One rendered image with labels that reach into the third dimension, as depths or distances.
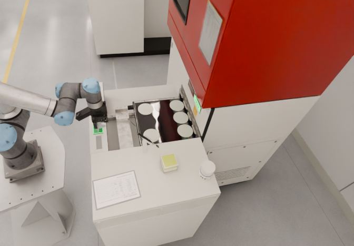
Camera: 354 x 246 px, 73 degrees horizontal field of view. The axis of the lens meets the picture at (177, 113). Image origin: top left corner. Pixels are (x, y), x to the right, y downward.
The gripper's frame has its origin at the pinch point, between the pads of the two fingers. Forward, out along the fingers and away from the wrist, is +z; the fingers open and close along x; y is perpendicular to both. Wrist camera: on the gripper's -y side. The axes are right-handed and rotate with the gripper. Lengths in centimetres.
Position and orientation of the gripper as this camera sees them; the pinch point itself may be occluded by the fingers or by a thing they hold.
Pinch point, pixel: (96, 128)
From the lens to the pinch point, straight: 143.2
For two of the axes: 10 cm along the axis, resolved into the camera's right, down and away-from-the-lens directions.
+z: -1.2, 6.4, 7.6
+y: 9.6, -1.1, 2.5
